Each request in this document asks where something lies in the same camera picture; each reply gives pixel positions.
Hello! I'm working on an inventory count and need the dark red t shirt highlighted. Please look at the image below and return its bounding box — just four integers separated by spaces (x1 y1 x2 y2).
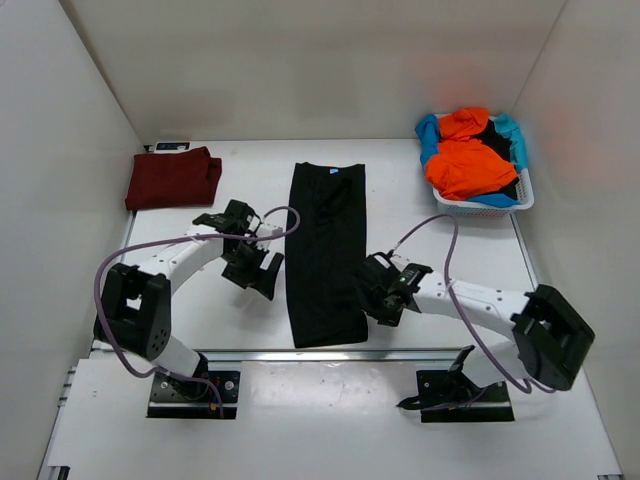
125 147 222 211

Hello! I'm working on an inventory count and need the blue t shirt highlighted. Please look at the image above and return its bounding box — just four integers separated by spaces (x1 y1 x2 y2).
413 112 531 209

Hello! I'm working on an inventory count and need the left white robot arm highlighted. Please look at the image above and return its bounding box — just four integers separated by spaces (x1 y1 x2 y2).
94 200 287 402

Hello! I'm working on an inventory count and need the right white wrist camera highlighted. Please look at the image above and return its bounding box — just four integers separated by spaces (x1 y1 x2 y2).
388 251 410 271

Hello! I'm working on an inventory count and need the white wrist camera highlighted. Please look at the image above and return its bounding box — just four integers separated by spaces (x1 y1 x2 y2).
255 223 283 251
388 251 410 271

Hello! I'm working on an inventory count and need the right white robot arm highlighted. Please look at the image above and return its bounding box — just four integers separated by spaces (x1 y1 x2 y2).
354 253 595 400

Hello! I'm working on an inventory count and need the white plastic laundry basket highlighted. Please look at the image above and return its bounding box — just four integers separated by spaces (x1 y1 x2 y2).
424 114 536 221

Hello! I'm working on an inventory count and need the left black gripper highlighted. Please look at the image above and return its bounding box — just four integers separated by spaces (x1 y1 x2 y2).
221 239 282 299

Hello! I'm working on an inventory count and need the black label sticker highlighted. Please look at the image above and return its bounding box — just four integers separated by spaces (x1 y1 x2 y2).
154 142 190 152

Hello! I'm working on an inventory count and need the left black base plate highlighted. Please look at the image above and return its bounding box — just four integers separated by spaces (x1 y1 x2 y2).
147 369 241 420

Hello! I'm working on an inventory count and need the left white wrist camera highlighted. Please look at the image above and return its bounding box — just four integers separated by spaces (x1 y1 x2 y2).
255 223 283 251

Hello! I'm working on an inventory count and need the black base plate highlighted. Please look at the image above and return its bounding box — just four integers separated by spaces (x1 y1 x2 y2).
396 367 515 424
147 369 241 420

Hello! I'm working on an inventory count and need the orange t shirt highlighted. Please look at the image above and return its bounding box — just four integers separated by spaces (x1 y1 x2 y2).
424 106 519 202

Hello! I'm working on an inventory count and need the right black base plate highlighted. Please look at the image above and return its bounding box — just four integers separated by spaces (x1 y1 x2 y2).
396 367 515 424

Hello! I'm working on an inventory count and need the black t shirt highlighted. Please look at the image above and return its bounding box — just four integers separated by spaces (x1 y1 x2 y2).
474 120 519 201
285 163 368 348

